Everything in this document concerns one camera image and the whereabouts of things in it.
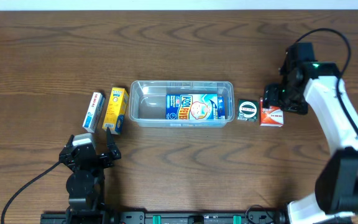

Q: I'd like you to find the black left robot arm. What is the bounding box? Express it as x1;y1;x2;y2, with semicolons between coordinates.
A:
59;129;121;223

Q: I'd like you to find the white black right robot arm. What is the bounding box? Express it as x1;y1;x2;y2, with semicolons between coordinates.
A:
262;42;358;223

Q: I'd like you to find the blue Kool Fever box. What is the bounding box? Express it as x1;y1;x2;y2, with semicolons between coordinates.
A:
165;93;226;121

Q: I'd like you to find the clear plastic container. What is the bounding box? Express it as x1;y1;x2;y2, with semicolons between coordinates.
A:
128;80;234;128

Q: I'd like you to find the red white medicine box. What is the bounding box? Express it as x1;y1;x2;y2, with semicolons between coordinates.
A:
259;98;284;127

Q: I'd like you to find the white blue toothpaste box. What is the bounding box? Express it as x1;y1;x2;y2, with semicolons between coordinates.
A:
83;92;105;133

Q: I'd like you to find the yellow Woods box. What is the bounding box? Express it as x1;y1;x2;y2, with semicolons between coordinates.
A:
102;87;129;134

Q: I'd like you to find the green round-logo small box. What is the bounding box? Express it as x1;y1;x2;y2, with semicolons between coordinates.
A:
237;100;259;122

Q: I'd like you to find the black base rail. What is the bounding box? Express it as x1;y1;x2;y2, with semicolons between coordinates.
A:
40;205;290;224

